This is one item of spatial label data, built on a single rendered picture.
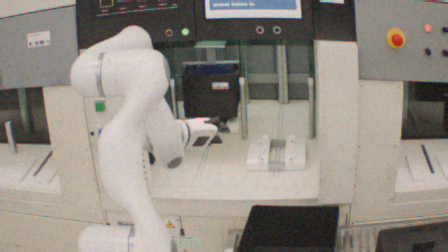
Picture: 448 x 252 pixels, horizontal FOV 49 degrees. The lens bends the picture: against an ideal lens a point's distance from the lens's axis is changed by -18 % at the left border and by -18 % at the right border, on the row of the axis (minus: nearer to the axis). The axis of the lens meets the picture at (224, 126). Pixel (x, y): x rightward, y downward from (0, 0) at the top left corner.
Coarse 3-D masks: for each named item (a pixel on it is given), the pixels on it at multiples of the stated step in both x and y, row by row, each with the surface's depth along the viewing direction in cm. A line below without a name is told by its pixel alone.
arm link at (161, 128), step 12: (156, 108) 149; (168, 108) 151; (156, 120) 149; (168, 120) 150; (156, 132) 149; (168, 132) 150; (156, 144) 150; (168, 144) 151; (180, 144) 154; (156, 156) 157; (168, 156) 154; (180, 156) 157; (168, 168) 158
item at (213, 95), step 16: (208, 48) 232; (192, 64) 239; (208, 64) 238; (192, 80) 232; (208, 80) 231; (224, 80) 230; (192, 96) 234; (208, 96) 233; (224, 96) 233; (192, 112) 237; (208, 112) 236; (224, 112) 235
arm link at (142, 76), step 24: (120, 72) 116; (144, 72) 115; (168, 72) 119; (144, 96) 115; (120, 120) 116; (144, 120) 119; (120, 144) 115; (120, 168) 115; (120, 192) 115; (144, 192) 118; (144, 216) 115; (144, 240) 114; (168, 240) 117
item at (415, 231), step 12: (396, 228) 164; (408, 228) 163; (420, 228) 162; (432, 228) 160; (444, 228) 159; (384, 240) 159; (396, 240) 158; (408, 240) 156; (420, 240) 155; (432, 240) 149; (444, 240) 152
